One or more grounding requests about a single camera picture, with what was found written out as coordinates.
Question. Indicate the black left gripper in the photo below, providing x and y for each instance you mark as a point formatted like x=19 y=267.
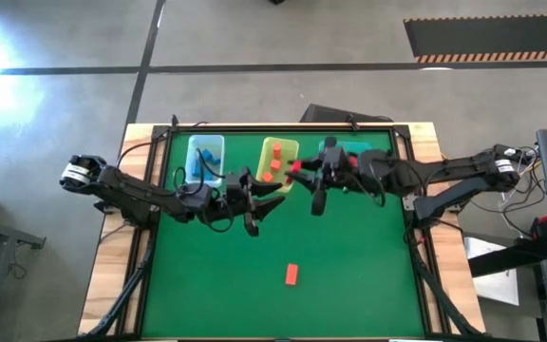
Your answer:
x=238 y=199

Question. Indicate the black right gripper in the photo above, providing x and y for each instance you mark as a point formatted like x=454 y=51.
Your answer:
x=335 y=171

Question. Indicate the long red block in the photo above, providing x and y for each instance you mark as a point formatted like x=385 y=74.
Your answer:
x=295 y=166

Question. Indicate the small orange block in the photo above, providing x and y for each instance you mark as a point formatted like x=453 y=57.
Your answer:
x=275 y=165
x=267 y=176

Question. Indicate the orange cylinder block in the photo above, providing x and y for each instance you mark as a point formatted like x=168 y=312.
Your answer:
x=277 y=149

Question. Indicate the red rectangular block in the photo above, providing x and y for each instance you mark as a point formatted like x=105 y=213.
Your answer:
x=353 y=161

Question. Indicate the blue cube block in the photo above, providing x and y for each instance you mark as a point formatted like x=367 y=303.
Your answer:
x=207 y=157

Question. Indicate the blue rectangular block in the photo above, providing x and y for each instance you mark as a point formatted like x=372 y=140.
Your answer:
x=196 y=173

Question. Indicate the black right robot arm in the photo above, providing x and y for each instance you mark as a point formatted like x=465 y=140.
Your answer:
x=444 y=171

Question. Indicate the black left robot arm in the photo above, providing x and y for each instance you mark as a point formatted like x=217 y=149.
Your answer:
x=131 y=192

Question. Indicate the yellow plastic bin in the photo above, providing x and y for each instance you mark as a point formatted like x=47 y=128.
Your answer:
x=285 y=152

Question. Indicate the teal plastic bin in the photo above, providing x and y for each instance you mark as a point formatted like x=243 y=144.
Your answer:
x=356 y=146

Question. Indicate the black flat box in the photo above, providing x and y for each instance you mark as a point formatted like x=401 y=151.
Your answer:
x=326 y=114

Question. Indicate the orange rectangular block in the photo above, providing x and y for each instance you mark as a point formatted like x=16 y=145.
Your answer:
x=291 y=274

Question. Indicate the clear white plastic bin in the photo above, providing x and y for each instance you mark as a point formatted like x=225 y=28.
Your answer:
x=191 y=159

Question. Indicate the wooden table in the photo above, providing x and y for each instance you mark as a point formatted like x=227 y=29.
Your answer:
x=112 y=266

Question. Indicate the white paper sheet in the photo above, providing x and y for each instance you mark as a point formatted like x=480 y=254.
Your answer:
x=492 y=285

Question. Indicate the black desk leg beam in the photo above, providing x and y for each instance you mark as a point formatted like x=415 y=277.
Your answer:
x=506 y=259

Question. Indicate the black hazard striped floor mat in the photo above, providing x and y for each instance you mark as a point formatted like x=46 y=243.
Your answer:
x=492 y=35

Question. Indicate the black aluminium table frame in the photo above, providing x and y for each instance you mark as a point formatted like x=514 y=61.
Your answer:
x=278 y=128

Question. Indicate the black diagonal frame strut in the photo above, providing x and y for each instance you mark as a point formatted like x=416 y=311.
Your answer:
x=128 y=290
x=437 y=294

